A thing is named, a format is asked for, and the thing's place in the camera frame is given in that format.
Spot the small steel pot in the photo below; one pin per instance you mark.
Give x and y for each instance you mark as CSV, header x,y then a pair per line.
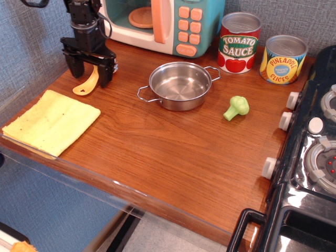
x,y
179,86

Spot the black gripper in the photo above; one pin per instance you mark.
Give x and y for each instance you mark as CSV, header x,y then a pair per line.
x,y
88,42

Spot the white round stove button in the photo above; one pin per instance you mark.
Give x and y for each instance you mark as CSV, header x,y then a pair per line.
x,y
315,125

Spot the yellow toy scrub brush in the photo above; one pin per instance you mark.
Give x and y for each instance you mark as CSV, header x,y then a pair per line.
x,y
89,85

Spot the black oven door handle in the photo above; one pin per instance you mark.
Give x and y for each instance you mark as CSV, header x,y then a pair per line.
x,y
247,216

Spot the green toy broccoli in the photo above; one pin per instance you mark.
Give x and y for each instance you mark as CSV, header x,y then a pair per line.
x,y
238,106

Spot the black toy stove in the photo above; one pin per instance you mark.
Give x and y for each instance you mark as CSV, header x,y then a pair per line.
x,y
300,213

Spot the pineapple slices toy can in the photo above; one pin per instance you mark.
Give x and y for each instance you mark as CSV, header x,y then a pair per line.
x,y
283,59

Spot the teal toy microwave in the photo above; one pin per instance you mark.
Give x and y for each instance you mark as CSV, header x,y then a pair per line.
x,y
181,28

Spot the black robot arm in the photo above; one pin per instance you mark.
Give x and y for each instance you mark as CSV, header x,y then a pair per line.
x,y
82,12

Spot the grey stove burner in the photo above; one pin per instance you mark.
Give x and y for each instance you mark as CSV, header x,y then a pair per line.
x,y
320,163
325,104

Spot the clear acrylic table guard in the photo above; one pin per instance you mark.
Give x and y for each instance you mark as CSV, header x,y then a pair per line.
x,y
156,200

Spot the orange microwave plate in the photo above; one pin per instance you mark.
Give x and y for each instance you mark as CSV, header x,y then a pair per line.
x,y
141,17

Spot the white stove knob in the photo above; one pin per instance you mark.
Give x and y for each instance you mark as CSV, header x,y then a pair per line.
x,y
292,100
285,120
268,168

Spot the orange fuzzy object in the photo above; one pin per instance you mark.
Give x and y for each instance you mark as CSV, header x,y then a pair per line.
x,y
23,246

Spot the yellow folded cloth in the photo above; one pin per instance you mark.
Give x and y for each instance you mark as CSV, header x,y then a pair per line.
x,y
51,125

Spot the tomato sauce toy can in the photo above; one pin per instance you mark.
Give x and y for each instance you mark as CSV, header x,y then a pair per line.
x,y
238,42

